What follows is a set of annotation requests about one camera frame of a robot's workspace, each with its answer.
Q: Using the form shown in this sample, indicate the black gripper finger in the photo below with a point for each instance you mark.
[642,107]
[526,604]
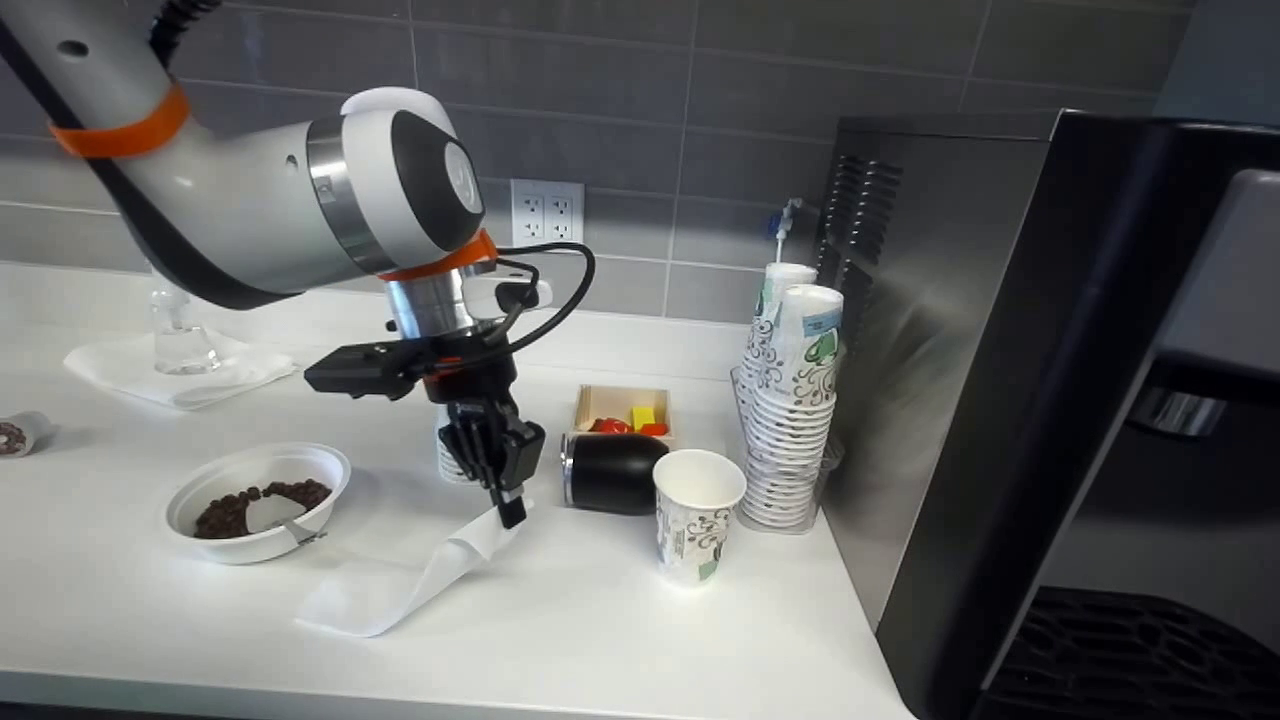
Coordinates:
[468,460]
[526,460]

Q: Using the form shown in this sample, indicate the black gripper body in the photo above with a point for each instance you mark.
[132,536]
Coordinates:
[474,403]

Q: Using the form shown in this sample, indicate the black tumbler mug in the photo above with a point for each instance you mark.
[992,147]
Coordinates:
[617,474]

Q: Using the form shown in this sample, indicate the white towel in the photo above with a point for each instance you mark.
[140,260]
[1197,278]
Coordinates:
[384,600]

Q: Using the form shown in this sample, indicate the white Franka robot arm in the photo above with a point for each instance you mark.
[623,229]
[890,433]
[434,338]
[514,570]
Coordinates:
[242,203]

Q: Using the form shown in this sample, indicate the red and yellow packets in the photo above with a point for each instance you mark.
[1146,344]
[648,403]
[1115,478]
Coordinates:
[624,427]

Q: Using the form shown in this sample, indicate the small cardboard box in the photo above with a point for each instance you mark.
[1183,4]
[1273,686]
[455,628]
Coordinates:
[623,403]

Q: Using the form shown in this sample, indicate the upright printed paper cup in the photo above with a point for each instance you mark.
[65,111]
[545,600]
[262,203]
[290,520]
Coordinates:
[694,532]

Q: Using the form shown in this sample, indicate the white plastic spoon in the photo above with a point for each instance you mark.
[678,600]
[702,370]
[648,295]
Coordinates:
[279,511]

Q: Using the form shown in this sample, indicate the stack of paper cups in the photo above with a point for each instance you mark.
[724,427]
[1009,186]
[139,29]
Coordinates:
[783,452]

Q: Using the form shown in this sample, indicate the brown coffee grounds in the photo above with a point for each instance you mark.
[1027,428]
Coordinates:
[221,513]

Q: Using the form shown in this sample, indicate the white bowl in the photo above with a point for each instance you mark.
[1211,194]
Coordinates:
[214,536]

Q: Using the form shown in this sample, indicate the tall printed paper cup stack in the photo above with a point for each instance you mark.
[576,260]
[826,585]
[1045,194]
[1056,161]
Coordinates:
[776,302]

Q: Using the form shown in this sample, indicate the clear glass soap bottle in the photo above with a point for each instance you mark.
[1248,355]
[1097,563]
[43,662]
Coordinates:
[183,344]

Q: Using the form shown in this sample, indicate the short printed paper cup stack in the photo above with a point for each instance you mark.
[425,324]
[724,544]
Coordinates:
[810,335]

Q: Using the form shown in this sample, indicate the thin pale stick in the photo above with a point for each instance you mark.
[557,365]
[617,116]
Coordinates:
[787,234]

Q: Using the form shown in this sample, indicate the small coffee pod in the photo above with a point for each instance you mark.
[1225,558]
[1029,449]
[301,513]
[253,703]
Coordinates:
[21,439]

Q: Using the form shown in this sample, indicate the black and steel coffee machine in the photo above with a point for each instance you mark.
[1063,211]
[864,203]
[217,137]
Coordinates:
[1064,403]

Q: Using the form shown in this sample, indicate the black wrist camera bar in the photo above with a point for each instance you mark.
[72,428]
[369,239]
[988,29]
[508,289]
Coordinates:
[360,370]

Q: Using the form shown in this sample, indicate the white wall outlet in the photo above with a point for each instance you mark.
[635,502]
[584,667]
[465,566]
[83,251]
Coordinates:
[545,212]

